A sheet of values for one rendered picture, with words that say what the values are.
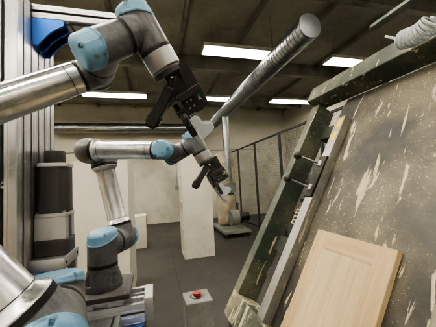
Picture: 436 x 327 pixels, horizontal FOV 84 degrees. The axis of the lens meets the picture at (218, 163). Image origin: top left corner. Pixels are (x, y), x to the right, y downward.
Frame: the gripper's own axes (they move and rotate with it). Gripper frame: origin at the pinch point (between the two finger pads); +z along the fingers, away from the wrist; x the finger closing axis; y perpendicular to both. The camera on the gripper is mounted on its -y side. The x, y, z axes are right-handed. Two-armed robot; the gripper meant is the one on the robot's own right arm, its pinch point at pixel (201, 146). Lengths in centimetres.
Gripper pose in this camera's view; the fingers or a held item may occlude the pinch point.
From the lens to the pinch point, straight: 63.5
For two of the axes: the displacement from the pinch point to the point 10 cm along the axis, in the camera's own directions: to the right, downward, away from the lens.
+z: 4.8, 8.3, 2.9
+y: 8.7, -4.8, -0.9
